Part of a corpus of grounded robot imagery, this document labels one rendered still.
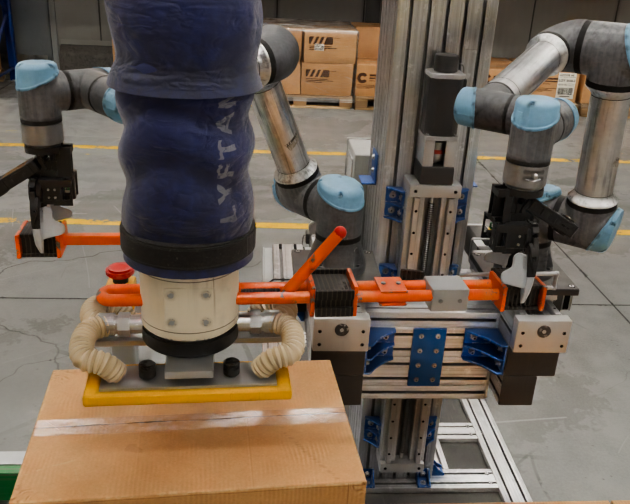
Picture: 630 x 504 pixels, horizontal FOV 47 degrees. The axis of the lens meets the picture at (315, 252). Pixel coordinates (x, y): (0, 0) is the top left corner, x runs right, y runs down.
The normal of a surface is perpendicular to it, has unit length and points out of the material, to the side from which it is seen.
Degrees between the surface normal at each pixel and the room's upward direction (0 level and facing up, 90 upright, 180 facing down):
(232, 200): 75
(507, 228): 90
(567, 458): 0
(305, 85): 90
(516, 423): 0
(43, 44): 90
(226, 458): 0
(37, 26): 90
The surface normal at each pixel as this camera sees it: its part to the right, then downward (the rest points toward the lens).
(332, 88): 0.07, 0.40
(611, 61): -0.58, 0.42
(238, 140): 0.79, -0.08
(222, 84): 0.59, -0.02
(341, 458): 0.05, -0.91
